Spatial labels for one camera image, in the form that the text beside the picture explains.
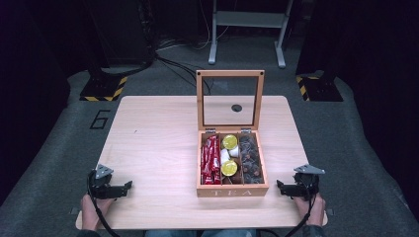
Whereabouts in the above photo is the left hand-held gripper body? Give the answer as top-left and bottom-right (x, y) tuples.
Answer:
(87, 163), (115, 200)

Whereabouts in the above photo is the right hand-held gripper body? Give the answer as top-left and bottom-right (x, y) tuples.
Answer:
(293, 164), (326, 201)

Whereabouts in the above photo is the person's right hand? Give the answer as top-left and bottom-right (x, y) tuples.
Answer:
(293, 193), (327, 228)

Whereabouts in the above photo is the person's left hand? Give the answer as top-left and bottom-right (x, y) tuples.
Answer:
(80, 194), (116, 232)

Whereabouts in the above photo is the pile of dark tea packets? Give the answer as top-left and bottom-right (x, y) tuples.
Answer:
(238, 134), (266, 185)

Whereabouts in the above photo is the wooden box with window lid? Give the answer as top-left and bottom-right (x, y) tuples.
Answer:
(196, 69), (271, 198)

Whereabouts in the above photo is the yellow-lidded capsule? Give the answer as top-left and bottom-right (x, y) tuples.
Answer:
(221, 133), (239, 150)
(220, 159), (239, 178)

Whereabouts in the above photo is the row of red sachets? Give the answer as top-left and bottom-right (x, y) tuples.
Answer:
(201, 134), (222, 186)

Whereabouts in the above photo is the black stand with striped base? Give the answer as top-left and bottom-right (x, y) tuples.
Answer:
(79, 0), (156, 103)
(294, 0), (344, 103)

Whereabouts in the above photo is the grey metal stand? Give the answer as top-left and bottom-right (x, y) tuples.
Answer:
(208, 0), (294, 69)

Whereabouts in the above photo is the bundle of black floor cables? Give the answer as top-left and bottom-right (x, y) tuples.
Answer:
(153, 36), (212, 97)

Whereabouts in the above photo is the white cable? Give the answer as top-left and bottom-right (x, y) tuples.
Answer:
(157, 0), (238, 52)

